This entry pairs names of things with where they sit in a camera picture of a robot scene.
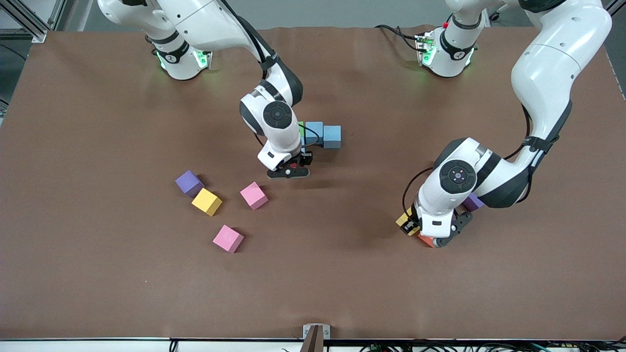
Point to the grey metal bracket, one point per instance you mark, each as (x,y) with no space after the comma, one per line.
(326,332)

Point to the orange foam cube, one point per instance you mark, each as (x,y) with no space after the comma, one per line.
(425,241)

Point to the yellow foam cube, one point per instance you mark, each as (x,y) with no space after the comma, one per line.
(403,216)
(206,200)

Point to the white table edge rail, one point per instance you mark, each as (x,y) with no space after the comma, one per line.
(98,346)

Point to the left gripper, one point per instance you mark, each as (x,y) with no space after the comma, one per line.
(410,225)

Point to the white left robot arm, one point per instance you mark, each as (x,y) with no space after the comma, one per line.
(547,73)

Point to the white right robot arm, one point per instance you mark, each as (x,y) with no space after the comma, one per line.
(274,88)

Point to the aluminium frame profile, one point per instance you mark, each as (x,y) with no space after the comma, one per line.
(617,6)
(39,35)

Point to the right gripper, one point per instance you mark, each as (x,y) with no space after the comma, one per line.
(306,158)

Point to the pink foam cube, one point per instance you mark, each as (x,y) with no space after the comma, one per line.
(253,194)
(227,237)

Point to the brown table cover sheet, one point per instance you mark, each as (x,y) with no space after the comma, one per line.
(313,283)

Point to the purple foam cube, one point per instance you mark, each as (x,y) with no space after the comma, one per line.
(188,183)
(474,202)

